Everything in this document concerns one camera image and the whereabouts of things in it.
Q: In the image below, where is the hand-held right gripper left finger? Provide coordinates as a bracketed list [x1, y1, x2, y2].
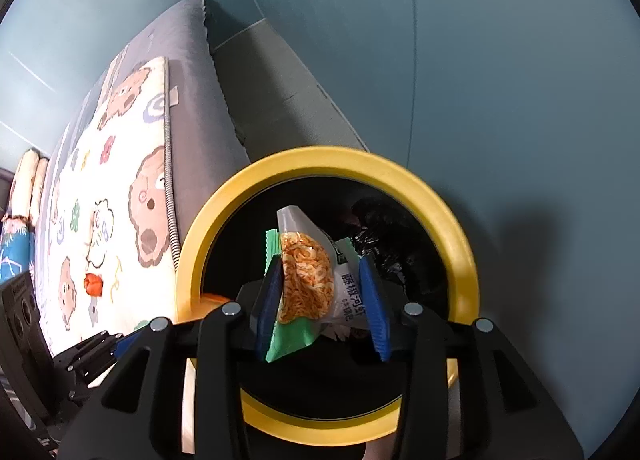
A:
[57, 255, 286, 460]

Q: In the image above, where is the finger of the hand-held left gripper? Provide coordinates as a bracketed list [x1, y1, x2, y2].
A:
[52, 330, 123, 373]
[72, 330, 148, 393]

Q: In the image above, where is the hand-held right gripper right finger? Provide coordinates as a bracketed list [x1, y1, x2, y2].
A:
[357, 254, 585, 460]

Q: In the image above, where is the green snack packet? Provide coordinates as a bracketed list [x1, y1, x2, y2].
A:
[260, 205, 372, 365]

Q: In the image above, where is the black plastic bag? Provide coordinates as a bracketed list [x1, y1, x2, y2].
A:
[350, 197, 437, 291]

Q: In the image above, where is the yellow rimmed bin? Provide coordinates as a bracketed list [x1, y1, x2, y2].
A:
[175, 146, 480, 460]

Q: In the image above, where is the blue floral cloth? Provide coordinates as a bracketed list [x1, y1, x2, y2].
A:
[0, 217, 39, 287]

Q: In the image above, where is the cream pillow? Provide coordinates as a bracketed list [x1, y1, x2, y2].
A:
[30, 157, 50, 221]
[9, 149, 39, 221]

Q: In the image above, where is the printed blanket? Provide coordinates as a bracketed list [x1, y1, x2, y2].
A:
[37, 56, 181, 358]

